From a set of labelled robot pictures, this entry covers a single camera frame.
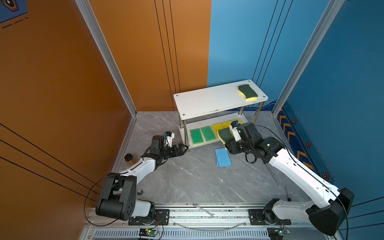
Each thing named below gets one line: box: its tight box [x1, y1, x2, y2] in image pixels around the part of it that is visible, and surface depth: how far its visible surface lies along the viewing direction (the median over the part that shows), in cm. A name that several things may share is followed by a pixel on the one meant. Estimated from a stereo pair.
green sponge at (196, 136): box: [190, 128, 204, 145], surface depth 98 cm
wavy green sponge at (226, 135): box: [217, 127, 235, 144], surface depth 77 cm
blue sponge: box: [215, 148, 232, 168], surface depth 93 cm
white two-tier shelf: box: [173, 80, 269, 152], surface depth 82 cm
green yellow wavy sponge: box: [238, 84, 258, 101], surface depth 82 cm
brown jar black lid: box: [124, 153, 137, 167], surface depth 87 cm
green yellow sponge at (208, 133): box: [200, 125, 216, 143], surface depth 98 cm
